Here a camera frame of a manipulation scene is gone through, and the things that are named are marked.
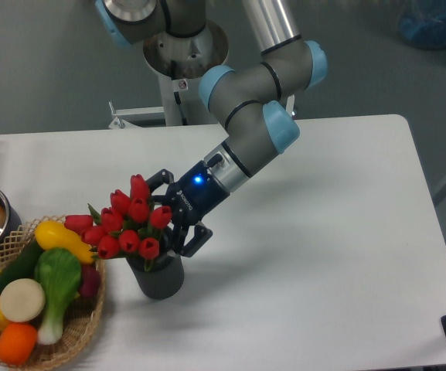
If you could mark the dark green cucumber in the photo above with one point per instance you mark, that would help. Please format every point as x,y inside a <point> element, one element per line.
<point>22,266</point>

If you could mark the yellow squash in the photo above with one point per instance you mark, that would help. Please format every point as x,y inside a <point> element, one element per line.
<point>52,234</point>

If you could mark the green bok choy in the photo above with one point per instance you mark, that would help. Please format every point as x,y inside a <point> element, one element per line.
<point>58,272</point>

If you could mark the red tulip bouquet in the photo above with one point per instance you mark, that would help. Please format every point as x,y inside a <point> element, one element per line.
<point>132,226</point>

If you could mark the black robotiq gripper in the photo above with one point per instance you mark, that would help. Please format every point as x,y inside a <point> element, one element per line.
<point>193,196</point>

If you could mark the blue plastic bag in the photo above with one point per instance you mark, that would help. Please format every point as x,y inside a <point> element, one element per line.
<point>422,24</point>

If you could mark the beige round bun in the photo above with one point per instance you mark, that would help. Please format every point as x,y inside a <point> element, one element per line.
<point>22,300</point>

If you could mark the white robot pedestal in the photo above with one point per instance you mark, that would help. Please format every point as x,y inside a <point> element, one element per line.
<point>187,51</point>

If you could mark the dark grey ribbed vase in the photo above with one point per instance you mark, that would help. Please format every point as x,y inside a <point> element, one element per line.
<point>166,275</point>

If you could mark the purple red radish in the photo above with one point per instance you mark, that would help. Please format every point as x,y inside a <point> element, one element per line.
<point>90,282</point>

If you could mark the woven wicker basket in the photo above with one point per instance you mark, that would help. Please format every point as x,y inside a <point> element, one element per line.
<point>81,318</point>

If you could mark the orange fruit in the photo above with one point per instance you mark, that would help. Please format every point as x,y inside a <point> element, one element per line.
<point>16,343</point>

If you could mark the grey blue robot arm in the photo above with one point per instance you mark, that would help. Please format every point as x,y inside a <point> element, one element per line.
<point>256,133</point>

